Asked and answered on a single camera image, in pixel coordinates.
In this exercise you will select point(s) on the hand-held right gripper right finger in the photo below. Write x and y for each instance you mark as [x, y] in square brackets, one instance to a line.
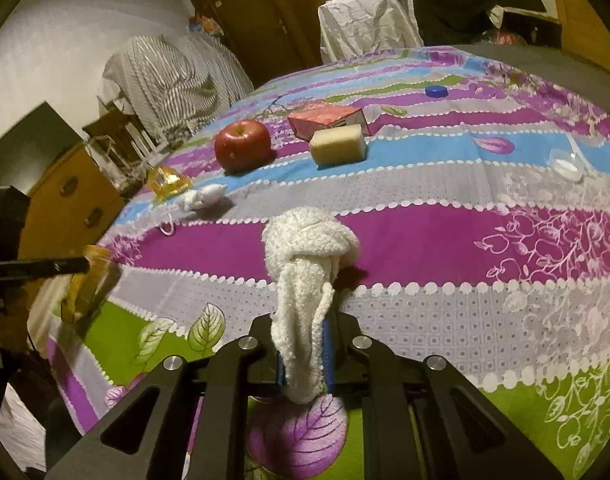
[328, 355]

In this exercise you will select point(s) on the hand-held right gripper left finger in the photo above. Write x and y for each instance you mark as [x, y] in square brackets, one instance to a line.
[262, 357]

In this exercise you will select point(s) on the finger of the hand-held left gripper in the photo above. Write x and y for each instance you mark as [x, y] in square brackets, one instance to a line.
[45, 267]

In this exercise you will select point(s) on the orange clear plastic wrapper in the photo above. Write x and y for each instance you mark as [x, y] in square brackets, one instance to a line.
[92, 285]

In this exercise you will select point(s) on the white knotted towel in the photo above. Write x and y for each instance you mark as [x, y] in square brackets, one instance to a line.
[305, 260]

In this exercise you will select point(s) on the wooden chest of drawers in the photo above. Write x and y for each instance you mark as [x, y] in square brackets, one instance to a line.
[70, 195]

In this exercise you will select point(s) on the black flat television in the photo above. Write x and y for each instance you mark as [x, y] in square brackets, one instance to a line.
[30, 145]

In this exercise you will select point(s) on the wooden chair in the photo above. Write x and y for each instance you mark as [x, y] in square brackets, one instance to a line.
[107, 125]

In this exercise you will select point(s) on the yellow clear plastic wrapper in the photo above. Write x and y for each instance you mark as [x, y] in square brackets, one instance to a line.
[167, 182]

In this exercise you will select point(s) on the floral striped bed sheet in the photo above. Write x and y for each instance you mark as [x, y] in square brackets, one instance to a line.
[435, 240]

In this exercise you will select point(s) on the crumpled white tissue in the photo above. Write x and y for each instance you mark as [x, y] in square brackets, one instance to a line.
[202, 196]

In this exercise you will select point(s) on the grey striped cloth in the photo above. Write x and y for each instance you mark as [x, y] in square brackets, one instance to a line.
[150, 75]

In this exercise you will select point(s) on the yellow sponge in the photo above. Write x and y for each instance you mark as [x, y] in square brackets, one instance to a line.
[337, 147]

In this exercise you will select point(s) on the red apple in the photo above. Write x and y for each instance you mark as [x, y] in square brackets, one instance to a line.
[242, 147]

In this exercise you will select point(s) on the red cardboard box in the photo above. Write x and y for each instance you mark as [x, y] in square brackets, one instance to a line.
[325, 117]

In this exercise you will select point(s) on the colourful hanging ornament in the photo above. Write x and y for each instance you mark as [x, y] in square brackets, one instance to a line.
[202, 24]

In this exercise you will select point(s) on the blue bottle cap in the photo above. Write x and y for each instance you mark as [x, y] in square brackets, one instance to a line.
[436, 91]

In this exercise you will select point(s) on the dark wooden door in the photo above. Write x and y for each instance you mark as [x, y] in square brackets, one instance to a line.
[245, 35]

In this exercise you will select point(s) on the clear plastic cup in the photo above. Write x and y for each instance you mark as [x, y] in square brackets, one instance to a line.
[567, 166]

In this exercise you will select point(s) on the red patterned bag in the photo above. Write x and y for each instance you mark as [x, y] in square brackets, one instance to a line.
[510, 39]

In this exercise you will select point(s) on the black cloth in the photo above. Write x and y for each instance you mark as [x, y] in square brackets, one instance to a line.
[460, 10]

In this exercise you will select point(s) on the wooden cabinet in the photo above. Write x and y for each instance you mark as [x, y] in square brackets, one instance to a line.
[585, 20]

